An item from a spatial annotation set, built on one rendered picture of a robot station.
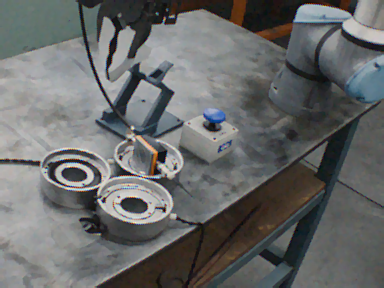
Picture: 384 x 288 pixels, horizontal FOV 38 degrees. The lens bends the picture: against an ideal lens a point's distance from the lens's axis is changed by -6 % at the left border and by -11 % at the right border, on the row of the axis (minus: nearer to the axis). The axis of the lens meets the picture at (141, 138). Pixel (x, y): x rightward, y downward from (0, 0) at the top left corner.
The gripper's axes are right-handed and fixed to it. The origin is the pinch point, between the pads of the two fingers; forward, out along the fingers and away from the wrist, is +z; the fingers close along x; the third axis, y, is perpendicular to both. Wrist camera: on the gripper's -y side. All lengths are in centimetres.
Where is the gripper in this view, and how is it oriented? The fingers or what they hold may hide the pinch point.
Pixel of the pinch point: (108, 73)
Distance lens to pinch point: 84.5
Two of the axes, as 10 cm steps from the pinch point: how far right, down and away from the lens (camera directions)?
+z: -2.4, 8.6, 4.4
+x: -7.0, -4.7, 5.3
